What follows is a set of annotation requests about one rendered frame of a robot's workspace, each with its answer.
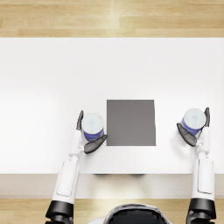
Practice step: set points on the dark grey square mat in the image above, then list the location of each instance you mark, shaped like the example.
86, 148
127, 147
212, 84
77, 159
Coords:
130, 122

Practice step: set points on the dark round robot body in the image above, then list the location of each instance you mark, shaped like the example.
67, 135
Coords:
135, 214

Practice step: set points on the blue can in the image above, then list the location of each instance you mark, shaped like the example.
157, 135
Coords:
192, 121
92, 126

